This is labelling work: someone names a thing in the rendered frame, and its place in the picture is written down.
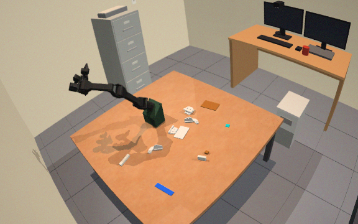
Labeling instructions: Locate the orange flat plate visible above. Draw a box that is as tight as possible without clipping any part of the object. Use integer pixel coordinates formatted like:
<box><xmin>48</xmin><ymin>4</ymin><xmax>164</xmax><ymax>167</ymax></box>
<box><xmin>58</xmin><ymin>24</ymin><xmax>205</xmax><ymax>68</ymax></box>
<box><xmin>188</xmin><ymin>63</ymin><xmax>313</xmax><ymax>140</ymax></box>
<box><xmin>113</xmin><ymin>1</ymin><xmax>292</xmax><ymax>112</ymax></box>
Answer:
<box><xmin>201</xmin><ymin>100</ymin><xmax>220</xmax><ymax>111</ymax></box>

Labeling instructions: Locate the blue flat bar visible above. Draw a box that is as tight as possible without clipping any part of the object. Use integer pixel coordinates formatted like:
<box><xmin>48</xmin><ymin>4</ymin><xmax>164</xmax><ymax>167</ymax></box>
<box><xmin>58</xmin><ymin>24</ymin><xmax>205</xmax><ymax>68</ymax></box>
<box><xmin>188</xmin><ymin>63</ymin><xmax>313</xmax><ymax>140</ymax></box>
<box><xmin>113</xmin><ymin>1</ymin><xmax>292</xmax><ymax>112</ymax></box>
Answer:
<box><xmin>155</xmin><ymin>183</ymin><xmax>175</xmax><ymax>196</ymax></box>

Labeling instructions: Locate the white flat bar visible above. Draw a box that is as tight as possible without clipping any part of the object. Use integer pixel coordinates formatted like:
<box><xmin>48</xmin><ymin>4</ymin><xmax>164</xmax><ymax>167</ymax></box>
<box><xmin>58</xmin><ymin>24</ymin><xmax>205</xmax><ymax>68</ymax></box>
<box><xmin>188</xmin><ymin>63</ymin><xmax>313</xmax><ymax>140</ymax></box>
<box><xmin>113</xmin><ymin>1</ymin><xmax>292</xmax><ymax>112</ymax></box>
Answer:
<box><xmin>119</xmin><ymin>154</ymin><xmax>130</xmax><ymax>166</ymax></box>

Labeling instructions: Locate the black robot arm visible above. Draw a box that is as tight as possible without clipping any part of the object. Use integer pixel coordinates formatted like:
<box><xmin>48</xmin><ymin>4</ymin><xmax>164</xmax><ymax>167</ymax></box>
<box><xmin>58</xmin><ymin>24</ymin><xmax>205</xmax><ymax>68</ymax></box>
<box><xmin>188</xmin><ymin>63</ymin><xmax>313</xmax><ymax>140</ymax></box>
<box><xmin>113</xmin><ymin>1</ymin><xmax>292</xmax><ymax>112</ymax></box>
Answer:
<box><xmin>68</xmin><ymin>74</ymin><xmax>154</xmax><ymax>111</ymax></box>

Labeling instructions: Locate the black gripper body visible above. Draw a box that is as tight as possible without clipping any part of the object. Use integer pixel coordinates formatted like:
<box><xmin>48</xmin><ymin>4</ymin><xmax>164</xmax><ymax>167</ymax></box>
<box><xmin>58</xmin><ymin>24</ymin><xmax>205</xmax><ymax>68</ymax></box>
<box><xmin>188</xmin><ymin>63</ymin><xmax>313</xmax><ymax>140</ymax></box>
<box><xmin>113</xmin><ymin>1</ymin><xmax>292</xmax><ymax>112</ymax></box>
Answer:
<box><xmin>80</xmin><ymin>68</ymin><xmax>89</xmax><ymax>81</ymax></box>

